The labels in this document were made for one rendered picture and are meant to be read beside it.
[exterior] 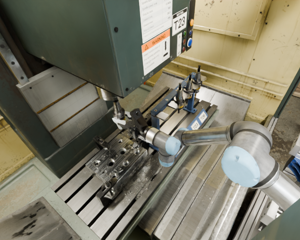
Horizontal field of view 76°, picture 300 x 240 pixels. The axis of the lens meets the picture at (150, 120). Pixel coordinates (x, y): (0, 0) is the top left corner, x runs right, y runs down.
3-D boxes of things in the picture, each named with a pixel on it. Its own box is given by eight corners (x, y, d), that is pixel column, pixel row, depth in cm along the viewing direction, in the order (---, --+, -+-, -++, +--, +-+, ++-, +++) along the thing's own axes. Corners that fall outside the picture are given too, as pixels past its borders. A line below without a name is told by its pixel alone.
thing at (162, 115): (171, 116, 103) (171, 115, 103) (165, 122, 101) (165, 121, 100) (160, 111, 107) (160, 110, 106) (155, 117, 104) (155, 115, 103)
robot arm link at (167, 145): (172, 160, 85) (173, 149, 79) (152, 149, 90) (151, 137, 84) (181, 148, 90) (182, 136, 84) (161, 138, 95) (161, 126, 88)
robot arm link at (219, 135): (272, 107, 66) (175, 124, 105) (263, 126, 60) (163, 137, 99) (284, 133, 69) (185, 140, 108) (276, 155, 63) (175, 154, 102)
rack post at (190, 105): (197, 110, 150) (202, 77, 129) (194, 114, 148) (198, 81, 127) (185, 105, 155) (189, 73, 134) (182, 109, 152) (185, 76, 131)
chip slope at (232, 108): (242, 122, 176) (251, 100, 158) (208, 179, 139) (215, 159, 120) (163, 90, 217) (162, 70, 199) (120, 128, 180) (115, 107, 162)
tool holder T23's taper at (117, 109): (117, 107, 98) (114, 96, 93) (124, 109, 97) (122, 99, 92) (112, 113, 96) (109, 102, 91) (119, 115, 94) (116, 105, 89)
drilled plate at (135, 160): (147, 154, 119) (146, 149, 116) (114, 191, 104) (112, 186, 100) (121, 138, 130) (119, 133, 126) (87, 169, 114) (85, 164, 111)
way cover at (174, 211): (240, 153, 153) (245, 141, 141) (180, 265, 105) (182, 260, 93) (205, 136, 167) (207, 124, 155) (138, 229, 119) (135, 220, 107)
